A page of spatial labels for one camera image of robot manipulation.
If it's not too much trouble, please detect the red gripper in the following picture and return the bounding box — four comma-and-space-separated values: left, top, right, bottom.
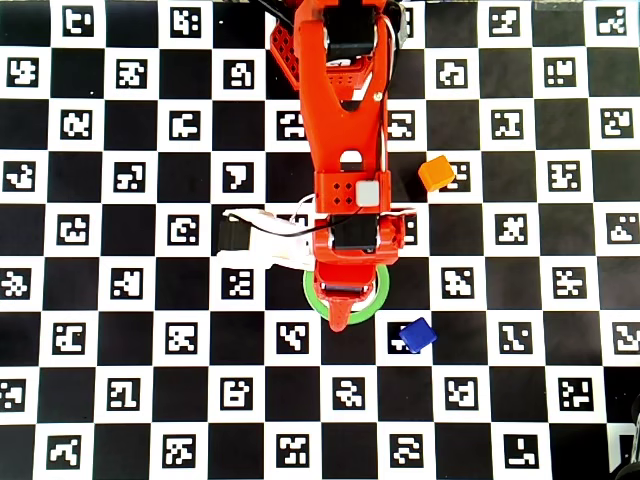
314, 262, 379, 335

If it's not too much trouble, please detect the blue cube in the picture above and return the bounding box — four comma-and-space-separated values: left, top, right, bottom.
398, 316, 438, 355

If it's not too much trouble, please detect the orange cube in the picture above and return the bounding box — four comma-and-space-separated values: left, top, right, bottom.
417, 154, 457, 194

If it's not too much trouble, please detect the black white marker board mat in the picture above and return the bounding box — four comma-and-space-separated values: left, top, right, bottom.
0, 0, 640, 480

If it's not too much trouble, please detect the green ring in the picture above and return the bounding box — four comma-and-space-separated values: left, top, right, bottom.
302, 264, 392, 326

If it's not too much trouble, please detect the thin black camera cable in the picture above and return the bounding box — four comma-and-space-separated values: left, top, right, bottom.
242, 0, 406, 236

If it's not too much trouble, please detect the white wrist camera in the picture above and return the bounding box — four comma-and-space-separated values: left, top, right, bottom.
215, 207, 317, 269

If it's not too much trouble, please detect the black base cable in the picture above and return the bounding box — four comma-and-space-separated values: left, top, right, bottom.
255, 0, 296, 25

